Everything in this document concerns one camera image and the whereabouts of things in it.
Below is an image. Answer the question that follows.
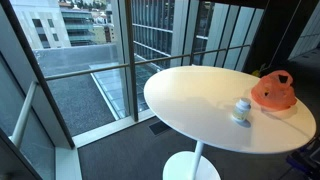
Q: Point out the orange plastic bag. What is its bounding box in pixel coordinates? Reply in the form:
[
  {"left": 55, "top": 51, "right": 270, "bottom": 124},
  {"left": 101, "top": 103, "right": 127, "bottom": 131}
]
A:
[{"left": 251, "top": 70, "right": 297, "bottom": 110}]

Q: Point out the small white pill bottle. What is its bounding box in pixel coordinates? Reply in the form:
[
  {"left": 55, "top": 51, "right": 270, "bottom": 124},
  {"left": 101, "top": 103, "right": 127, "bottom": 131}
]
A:
[{"left": 232, "top": 98, "right": 251, "bottom": 121}]

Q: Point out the metal window handrail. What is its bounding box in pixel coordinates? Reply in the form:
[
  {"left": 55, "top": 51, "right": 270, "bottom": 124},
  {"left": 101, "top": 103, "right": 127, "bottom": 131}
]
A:
[{"left": 9, "top": 43, "right": 252, "bottom": 148}]

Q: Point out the black equipment base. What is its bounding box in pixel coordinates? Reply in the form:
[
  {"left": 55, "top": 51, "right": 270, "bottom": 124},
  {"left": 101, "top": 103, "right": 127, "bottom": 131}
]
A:
[{"left": 286, "top": 137, "right": 320, "bottom": 180}]

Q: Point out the round white pedestal table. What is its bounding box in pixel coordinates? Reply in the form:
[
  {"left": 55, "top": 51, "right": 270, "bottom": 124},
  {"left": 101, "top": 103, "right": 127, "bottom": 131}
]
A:
[{"left": 144, "top": 66, "right": 317, "bottom": 180}]

